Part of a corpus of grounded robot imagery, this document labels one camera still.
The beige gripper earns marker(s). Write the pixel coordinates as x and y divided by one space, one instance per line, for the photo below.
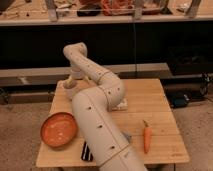
76 73

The white ceramic cup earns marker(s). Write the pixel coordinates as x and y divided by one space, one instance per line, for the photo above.
72 91

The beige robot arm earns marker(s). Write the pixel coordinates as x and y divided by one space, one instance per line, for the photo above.
91 107

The long wooden bench shelf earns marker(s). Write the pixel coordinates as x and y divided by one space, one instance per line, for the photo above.
42 76

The orange bowl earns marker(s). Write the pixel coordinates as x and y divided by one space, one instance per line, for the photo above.
58 129

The black striped object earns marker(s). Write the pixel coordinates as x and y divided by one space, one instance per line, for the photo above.
86 153

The wooden table board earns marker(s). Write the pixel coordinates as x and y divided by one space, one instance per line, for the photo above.
146 102

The orange carrot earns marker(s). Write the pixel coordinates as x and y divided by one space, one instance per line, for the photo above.
147 134

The black device on floor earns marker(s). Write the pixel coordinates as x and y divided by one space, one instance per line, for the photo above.
179 100

